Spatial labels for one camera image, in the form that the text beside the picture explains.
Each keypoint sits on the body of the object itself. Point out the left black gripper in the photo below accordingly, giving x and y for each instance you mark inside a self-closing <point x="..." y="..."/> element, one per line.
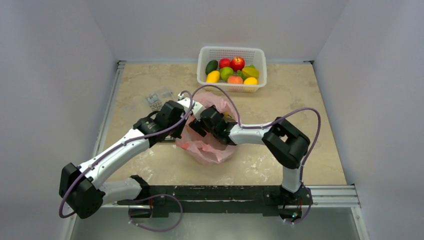
<point x="178" y="133"/>

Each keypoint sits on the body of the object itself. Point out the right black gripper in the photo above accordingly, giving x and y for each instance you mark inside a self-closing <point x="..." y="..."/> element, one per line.
<point x="200" y="125"/>

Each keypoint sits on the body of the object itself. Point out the pink printed plastic bag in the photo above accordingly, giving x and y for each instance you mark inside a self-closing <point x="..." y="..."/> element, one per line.
<point x="207" y="150"/>

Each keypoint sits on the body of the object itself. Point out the fake peach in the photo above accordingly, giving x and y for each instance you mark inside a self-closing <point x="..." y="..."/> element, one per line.
<point x="235" y="80"/>

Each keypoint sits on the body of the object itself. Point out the yellow orange fake fruit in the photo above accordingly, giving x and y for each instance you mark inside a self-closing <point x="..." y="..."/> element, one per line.
<point x="251" y="81"/>

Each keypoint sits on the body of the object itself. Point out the green yellow fake starfruit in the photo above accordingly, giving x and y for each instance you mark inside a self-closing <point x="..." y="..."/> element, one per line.
<point x="250" y="72"/>

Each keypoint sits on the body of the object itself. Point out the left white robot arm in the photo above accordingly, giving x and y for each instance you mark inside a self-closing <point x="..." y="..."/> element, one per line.
<point x="83" y="189"/>

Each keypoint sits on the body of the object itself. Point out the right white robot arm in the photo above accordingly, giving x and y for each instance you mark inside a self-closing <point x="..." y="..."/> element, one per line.
<point x="286" y="143"/>

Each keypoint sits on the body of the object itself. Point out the dark green fake avocado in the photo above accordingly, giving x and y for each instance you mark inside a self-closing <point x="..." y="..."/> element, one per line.
<point x="211" y="66"/>

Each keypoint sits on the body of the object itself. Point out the green fake grapes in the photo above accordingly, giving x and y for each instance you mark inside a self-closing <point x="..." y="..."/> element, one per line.
<point x="240" y="74"/>

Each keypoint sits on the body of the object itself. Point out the small red fake fruit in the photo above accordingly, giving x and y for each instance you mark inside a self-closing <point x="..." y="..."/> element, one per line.
<point x="224" y="62"/>

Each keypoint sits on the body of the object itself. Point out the red fake apple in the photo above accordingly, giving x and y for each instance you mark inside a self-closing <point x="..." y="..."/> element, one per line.
<point x="237" y="63"/>

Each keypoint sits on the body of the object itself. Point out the clear plastic screw box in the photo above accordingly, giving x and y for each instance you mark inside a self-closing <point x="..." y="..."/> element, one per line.
<point x="157" y="98"/>

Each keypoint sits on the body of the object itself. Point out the white perforated plastic basket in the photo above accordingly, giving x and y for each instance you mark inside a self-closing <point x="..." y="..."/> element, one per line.
<point x="253" y="57"/>

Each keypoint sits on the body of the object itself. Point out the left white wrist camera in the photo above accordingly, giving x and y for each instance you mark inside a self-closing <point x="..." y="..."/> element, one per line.
<point x="194" y="108"/>

